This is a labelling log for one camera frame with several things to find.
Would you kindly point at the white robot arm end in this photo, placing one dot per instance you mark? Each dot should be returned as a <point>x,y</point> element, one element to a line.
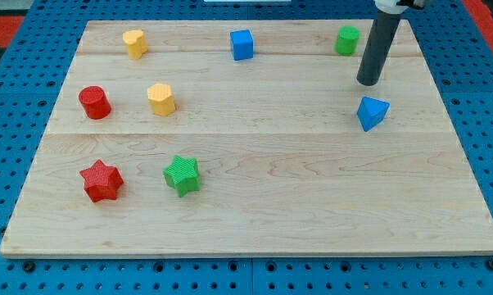
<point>397,7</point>

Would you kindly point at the yellow hexagon block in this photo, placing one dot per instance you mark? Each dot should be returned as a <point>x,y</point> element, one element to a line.
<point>161,99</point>

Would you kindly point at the blue triangle block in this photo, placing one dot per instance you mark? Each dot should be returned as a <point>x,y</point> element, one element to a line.
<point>371,112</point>

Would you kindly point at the wooden board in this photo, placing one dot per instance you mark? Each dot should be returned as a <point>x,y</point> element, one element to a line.
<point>285,167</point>

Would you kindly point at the green star block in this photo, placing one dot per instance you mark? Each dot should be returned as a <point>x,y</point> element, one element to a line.
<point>182,175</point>

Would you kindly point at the blue cube block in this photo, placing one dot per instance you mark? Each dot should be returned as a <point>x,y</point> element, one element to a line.
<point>242,44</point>

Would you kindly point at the red star block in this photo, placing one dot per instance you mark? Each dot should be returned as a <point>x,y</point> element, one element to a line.
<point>101,182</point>

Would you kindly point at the green cylinder block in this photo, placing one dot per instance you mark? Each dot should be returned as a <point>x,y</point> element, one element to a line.
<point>347,40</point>

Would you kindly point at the yellow heart block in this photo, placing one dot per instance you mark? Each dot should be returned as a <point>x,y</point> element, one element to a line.
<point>135,43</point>

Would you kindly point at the red cylinder block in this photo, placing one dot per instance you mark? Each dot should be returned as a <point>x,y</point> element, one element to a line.
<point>94,102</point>

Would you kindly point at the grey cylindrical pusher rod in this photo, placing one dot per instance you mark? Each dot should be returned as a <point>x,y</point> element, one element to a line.
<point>381,35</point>

